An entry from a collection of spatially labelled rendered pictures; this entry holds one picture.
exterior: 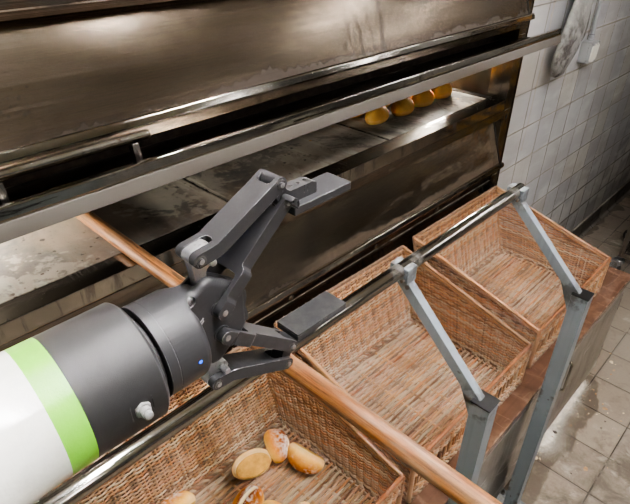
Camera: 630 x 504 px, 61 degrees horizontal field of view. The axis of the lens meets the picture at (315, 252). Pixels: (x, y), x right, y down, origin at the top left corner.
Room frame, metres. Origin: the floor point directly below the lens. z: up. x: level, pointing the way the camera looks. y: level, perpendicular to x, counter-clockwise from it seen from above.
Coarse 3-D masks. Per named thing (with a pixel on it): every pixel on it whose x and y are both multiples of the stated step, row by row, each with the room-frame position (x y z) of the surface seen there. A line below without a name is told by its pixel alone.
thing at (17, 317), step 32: (416, 128) 1.61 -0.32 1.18; (448, 128) 1.64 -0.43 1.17; (352, 160) 1.36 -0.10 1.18; (384, 160) 1.40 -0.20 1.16; (192, 224) 1.01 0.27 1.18; (160, 256) 0.89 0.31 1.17; (64, 288) 0.77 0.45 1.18; (96, 288) 0.79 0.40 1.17; (0, 320) 0.68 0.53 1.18; (32, 320) 0.71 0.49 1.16
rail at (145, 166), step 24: (504, 48) 1.53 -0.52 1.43; (432, 72) 1.28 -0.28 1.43; (360, 96) 1.10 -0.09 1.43; (288, 120) 0.95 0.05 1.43; (192, 144) 0.82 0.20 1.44; (216, 144) 0.83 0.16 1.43; (120, 168) 0.72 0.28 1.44; (144, 168) 0.74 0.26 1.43; (48, 192) 0.64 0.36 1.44; (72, 192) 0.66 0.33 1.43; (0, 216) 0.59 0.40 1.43
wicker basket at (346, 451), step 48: (192, 384) 0.87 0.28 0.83; (288, 384) 0.94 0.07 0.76; (192, 432) 0.82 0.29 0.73; (240, 432) 0.89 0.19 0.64; (288, 432) 0.93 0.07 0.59; (336, 432) 0.83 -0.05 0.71; (144, 480) 0.71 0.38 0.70; (192, 480) 0.77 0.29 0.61; (240, 480) 0.79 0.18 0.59; (288, 480) 0.78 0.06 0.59; (336, 480) 0.79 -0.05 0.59; (384, 480) 0.73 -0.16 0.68
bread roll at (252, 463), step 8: (256, 448) 0.83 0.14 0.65; (240, 456) 0.81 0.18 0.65; (248, 456) 0.81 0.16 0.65; (256, 456) 0.81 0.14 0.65; (264, 456) 0.81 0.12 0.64; (240, 464) 0.79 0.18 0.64; (248, 464) 0.79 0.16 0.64; (256, 464) 0.80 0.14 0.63; (264, 464) 0.80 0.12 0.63; (232, 472) 0.78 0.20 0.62; (240, 472) 0.78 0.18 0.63; (248, 472) 0.78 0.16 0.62; (256, 472) 0.79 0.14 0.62
